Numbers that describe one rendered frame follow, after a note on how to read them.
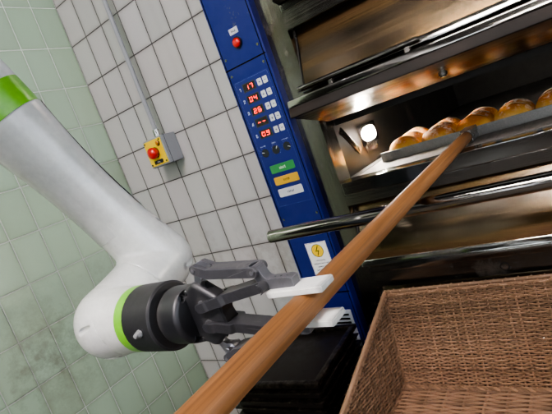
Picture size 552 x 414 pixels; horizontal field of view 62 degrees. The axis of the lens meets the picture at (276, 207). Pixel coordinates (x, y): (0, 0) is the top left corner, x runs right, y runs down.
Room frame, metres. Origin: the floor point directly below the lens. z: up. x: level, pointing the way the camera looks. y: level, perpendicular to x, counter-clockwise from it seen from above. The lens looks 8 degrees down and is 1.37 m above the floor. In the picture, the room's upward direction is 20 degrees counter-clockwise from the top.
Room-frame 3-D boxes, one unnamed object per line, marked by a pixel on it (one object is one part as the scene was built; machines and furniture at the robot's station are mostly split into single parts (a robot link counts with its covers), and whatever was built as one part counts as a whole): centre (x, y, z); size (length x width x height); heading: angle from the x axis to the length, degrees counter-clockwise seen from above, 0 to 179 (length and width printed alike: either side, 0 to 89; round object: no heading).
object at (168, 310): (0.56, 0.13, 1.20); 0.09 x 0.07 x 0.08; 54
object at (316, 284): (0.47, 0.01, 1.21); 0.07 x 0.03 x 0.01; 54
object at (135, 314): (0.61, 0.19, 1.20); 0.12 x 0.06 x 0.09; 144
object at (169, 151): (1.65, 0.30, 1.46); 0.10 x 0.07 x 0.10; 53
